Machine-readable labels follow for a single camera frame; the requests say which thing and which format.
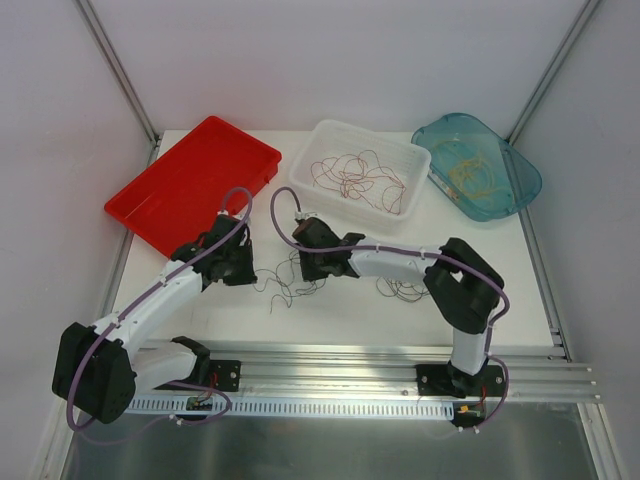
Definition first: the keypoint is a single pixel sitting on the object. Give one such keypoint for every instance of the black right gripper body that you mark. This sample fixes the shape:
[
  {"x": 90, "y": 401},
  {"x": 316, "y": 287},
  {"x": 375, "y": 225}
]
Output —
[{"x": 310, "y": 267}]

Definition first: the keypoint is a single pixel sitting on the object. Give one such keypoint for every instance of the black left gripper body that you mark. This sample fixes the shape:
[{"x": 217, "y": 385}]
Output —
[{"x": 240, "y": 272}]

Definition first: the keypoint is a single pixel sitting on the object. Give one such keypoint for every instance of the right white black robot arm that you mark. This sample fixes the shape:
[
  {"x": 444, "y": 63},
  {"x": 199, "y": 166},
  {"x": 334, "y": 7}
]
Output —
[{"x": 465, "y": 289}]

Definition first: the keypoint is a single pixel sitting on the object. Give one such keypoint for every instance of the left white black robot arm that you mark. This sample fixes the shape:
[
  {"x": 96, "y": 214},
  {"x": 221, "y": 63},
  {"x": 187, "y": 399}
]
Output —
[{"x": 101, "y": 367}]

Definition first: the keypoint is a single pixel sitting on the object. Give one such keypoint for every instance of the white perforated plastic basket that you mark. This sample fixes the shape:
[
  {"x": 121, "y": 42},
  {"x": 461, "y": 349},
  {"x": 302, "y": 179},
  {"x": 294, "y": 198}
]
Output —
[{"x": 360, "y": 175}]

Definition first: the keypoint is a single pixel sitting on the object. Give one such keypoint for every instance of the red plastic tray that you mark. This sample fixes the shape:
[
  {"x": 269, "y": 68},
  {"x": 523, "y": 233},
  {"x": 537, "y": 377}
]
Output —
[{"x": 179, "y": 194}]

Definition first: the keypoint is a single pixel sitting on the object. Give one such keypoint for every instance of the teal translucent plastic bin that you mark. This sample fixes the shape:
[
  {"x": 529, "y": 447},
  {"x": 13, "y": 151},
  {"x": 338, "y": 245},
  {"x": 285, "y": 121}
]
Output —
[{"x": 476, "y": 169}]

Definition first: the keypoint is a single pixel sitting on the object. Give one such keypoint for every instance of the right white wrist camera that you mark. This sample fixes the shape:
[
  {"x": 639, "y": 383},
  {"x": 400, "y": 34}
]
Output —
[{"x": 301, "y": 216}]

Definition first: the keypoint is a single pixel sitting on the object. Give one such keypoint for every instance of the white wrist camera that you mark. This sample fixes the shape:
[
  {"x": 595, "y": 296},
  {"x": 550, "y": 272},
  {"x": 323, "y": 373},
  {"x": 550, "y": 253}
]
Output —
[
  {"x": 224, "y": 216},
  {"x": 301, "y": 216}
]

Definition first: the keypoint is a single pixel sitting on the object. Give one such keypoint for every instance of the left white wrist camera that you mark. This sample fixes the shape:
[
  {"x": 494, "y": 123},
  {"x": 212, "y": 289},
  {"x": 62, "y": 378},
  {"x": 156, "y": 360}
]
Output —
[{"x": 224, "y": 216}]

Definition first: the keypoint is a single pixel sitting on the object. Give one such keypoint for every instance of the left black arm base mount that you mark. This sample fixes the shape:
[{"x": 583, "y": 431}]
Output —
[{"x": 223, "y": 375}]

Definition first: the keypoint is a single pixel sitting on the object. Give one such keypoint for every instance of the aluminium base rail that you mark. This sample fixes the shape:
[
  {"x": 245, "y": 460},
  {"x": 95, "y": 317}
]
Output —
[{"x": 537, "y": 374}]

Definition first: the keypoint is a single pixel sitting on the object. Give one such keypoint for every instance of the white slotted cable duct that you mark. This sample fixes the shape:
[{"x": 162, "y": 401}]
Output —
[{"x": 191, "y": 405}]

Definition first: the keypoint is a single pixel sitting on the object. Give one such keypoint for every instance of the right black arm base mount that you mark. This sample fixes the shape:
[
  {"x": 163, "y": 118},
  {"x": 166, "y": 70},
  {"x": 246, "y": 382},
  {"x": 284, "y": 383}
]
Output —
[{"x": 439, "y": 379}]

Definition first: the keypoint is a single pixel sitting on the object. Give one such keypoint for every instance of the left aluminium frame post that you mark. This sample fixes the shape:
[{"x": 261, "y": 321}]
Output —
[{"x": 101, "y": 38}]

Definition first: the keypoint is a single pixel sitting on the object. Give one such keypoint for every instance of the aluminium frame post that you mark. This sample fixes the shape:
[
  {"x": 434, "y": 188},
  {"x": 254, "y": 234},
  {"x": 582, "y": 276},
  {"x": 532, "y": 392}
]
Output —
[
  {"x": 585, "y": 15},
  {"x": 101, "y": 38}
]

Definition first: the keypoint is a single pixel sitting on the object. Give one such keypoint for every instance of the right aluminium frame post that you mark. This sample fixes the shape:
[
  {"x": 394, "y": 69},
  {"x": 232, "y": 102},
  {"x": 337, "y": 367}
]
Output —
[{"x": 585, "y": 15}]

